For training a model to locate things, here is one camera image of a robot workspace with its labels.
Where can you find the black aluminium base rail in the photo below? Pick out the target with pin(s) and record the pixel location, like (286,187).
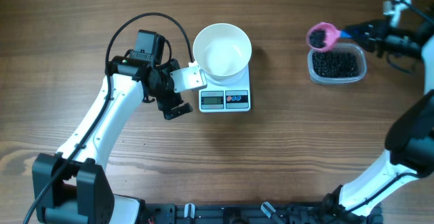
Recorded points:
(302,213)

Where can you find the black beans in scoop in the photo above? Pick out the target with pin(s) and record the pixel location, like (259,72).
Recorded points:
(317,38)

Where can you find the white digital kitchen scale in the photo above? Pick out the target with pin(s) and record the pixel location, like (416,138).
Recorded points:
(226,95)

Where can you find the pink scoop with blue handle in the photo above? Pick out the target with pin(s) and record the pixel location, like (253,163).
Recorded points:
(332,36)

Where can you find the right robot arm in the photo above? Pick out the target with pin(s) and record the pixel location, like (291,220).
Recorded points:
(408,153)

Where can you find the white bowl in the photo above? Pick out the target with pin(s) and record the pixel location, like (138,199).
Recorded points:
(222,50)

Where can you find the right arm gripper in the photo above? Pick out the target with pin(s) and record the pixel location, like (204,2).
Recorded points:
(375,30)

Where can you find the clear plastic container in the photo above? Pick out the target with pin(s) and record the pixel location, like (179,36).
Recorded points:
(340,47)

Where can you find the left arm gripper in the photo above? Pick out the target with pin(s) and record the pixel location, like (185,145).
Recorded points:
(171,101)

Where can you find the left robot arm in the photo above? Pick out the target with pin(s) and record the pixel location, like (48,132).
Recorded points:
(71,186)

